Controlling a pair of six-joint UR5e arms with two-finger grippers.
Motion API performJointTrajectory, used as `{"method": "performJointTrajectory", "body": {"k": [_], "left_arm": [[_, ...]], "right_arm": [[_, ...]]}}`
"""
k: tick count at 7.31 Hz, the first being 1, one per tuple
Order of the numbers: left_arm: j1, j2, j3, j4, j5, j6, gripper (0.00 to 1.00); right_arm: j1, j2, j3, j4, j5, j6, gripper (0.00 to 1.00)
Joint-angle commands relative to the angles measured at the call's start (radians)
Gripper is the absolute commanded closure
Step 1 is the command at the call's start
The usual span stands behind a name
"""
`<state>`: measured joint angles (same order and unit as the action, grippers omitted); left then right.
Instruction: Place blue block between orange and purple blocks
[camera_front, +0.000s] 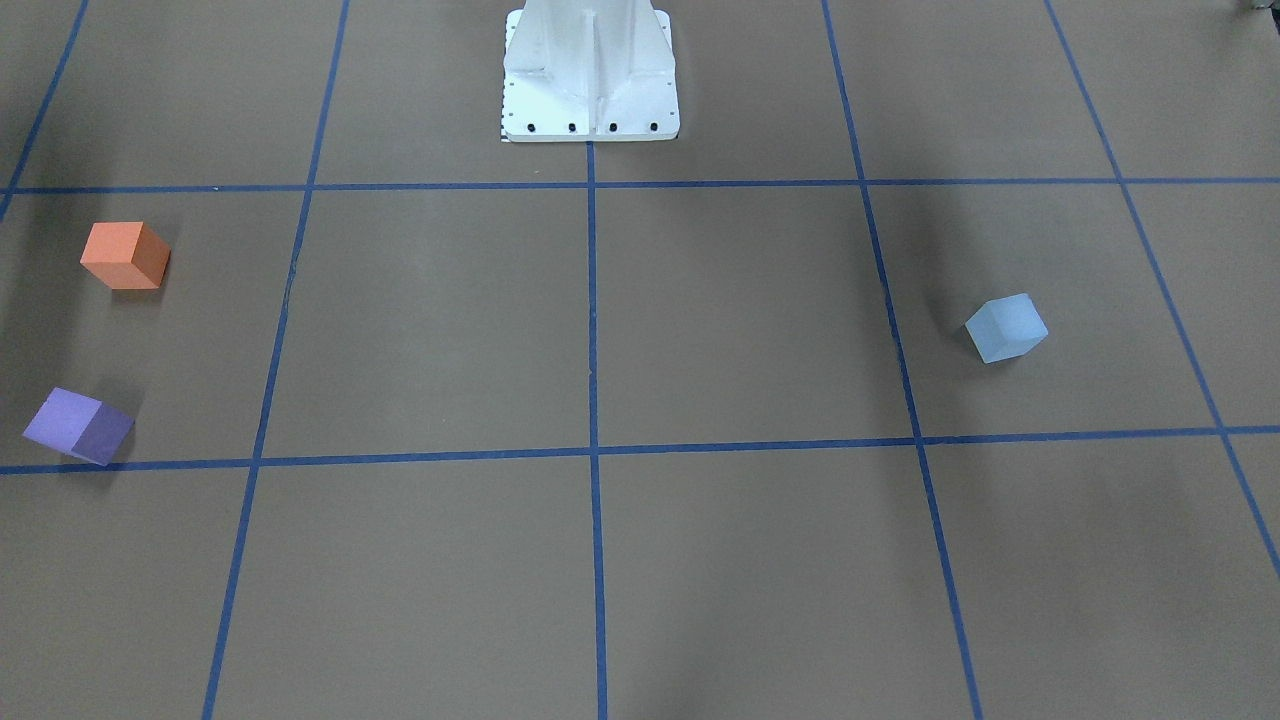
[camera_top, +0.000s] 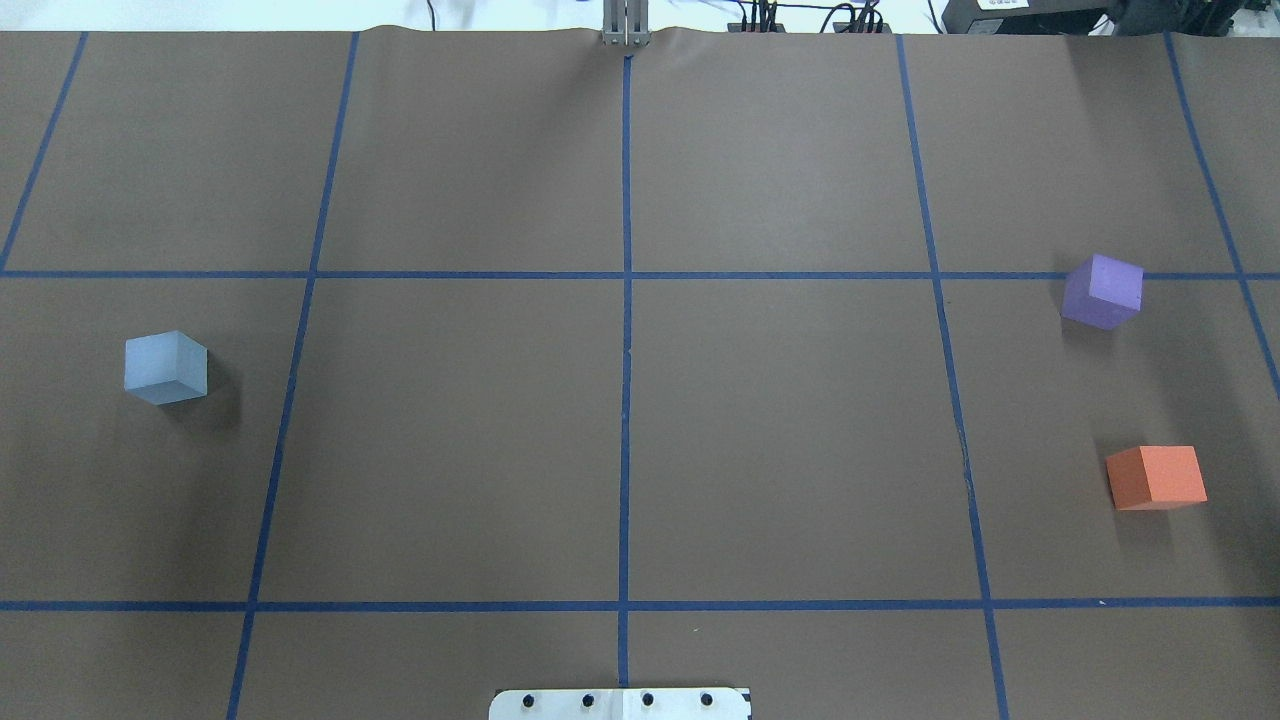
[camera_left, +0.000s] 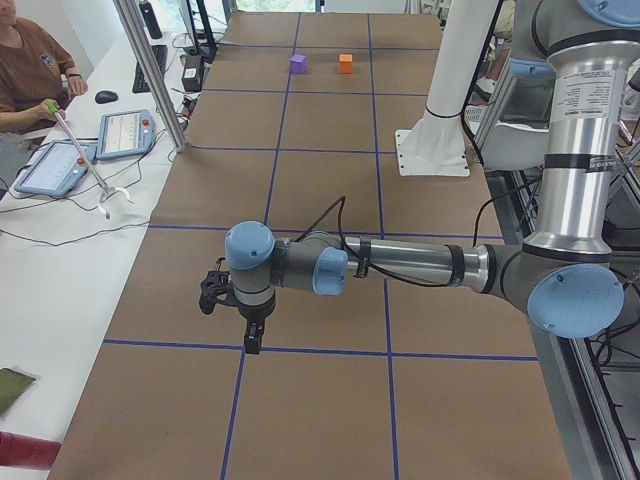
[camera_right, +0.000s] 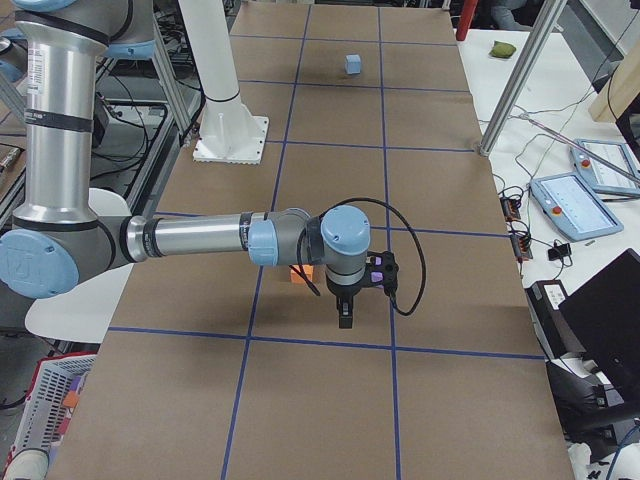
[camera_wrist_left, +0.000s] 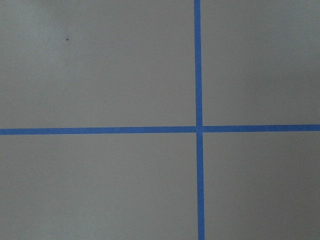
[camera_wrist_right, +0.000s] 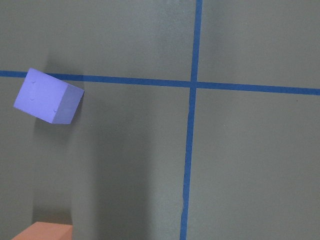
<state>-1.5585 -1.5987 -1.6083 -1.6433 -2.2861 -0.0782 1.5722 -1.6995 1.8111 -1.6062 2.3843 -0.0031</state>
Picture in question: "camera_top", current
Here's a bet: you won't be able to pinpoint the light blue foam block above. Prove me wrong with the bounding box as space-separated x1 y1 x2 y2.
123 331 209 405

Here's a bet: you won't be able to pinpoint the purple foam block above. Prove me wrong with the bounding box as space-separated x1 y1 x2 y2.
1060 254 1146 331

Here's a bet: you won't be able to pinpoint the orange foam block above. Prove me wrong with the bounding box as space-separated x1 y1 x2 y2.
1103 445 1208 511

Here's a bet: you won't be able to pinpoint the brown paper table mat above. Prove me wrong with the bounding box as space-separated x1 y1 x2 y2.
3 27 1277 719

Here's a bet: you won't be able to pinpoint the black power brick box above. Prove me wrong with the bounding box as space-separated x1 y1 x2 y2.
941 1 1111 36

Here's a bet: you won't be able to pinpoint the aluminium frame post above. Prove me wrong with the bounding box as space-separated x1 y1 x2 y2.
602 0 652 47

